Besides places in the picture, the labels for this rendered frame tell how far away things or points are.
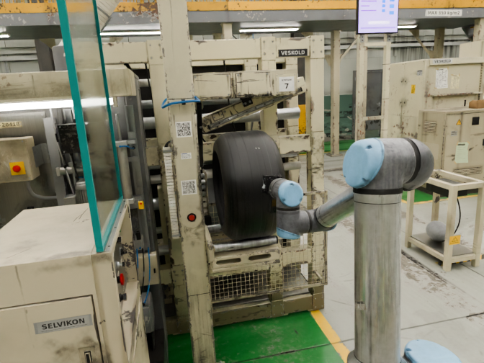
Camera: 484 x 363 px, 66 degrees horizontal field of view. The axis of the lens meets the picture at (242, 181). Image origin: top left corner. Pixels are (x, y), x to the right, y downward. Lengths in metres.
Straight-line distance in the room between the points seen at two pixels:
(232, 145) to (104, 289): 0.95
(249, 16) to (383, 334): 6.75
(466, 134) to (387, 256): 5.32
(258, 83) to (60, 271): 1.46
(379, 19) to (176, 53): 4.16
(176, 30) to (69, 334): 1.30
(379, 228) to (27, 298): 0.93
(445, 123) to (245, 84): 4.21
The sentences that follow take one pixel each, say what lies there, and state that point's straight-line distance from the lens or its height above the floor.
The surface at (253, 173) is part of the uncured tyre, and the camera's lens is 1.73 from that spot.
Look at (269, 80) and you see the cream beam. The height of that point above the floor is 1.73.
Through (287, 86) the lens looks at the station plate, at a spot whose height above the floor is 1.68.
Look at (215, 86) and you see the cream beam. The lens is 2.10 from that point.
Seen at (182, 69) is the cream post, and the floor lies 1.79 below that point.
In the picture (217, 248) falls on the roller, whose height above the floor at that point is 0.90.
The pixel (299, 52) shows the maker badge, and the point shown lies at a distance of 2.57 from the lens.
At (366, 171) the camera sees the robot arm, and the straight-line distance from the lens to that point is 0.89.
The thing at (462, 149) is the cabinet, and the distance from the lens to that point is 6.21.
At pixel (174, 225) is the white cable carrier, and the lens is 1.94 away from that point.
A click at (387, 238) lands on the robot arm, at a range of 0.94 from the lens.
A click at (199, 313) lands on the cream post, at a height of 0.50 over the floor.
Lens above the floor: 1.67
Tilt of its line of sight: 14 degrees down
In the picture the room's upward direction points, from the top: 3 degrees counter-clockwise
